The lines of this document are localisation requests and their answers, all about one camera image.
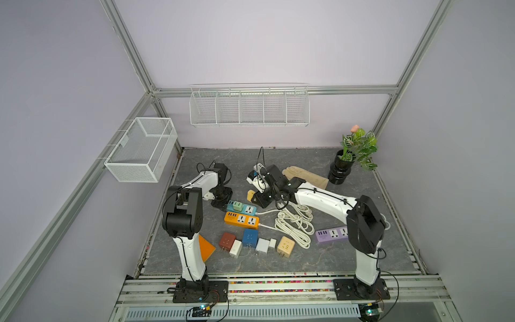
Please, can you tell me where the yellow plug adapter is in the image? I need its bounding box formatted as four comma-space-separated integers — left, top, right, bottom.
247, 190, 256, 202

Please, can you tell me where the blue cube socket adapter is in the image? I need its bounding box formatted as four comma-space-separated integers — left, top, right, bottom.
241, 229, 259, 248

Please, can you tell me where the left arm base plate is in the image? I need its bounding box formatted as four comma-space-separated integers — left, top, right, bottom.
172, 279, 229, 303

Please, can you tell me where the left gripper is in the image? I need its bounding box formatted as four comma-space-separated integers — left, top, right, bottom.
211, 186, 233, 211

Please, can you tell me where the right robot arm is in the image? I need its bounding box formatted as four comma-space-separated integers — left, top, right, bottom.
247, 165, 386, 288

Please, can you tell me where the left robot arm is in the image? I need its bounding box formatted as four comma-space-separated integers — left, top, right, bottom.
162, 162, 233, 285

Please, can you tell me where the orange power strip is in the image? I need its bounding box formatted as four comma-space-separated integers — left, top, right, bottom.
224, 211, 260, 229

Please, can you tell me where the beige work glove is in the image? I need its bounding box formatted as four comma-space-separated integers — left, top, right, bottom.
282, 166, 329, 189

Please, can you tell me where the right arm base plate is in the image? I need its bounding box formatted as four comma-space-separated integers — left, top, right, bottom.
333, 278, 391, 301

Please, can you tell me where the artificial plant in black pot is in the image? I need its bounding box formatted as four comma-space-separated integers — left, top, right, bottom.
328, 125, 378, 185

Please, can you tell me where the beige cube socket adapter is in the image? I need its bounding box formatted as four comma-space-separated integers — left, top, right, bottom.
276, 236, 296, 258

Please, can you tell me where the teal power strip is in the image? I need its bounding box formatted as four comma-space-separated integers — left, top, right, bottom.
226, 200, 257, 216

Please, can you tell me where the white mesh wall basket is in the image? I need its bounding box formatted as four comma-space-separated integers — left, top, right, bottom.
104, 117, 178, 183

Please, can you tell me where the white usb charger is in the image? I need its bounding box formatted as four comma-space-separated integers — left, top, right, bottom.
229, 240, 243, 258
256, 238, 270, 254

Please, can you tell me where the white grey power strip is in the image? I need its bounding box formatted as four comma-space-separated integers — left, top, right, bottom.
253, 163, 267, 174

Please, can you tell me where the white wire wall shelf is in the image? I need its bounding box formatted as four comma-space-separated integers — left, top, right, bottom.
189, 83, 311, 127

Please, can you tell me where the white orange power strip cable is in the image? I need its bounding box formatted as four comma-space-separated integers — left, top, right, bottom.
257, 200, 316, 250

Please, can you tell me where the purple power strip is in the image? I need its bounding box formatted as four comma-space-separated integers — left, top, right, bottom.
315, 226, 349, 244

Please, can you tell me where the red cube socket adapter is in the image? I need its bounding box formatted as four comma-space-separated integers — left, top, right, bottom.
219, 232, 236, 251

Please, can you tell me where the orange sponge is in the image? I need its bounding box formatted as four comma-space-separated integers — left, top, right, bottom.
198, 235, 216, 262

